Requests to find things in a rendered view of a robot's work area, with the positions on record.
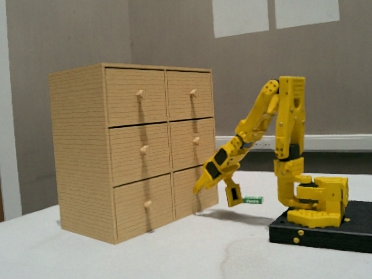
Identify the tan cardboard drawer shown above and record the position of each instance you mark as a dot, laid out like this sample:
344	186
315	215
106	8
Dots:
189	94
142	204
192	141
186	202
127	145
135	95

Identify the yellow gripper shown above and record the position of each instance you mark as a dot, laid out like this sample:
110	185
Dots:
212	174

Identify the tan wooden chest of drawers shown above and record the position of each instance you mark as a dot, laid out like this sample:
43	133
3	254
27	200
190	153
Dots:
82	149

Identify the white eraser with green sleeve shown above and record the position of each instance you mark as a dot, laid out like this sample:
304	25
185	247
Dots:
253	199

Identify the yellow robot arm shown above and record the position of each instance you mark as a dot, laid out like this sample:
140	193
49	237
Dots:
326	192

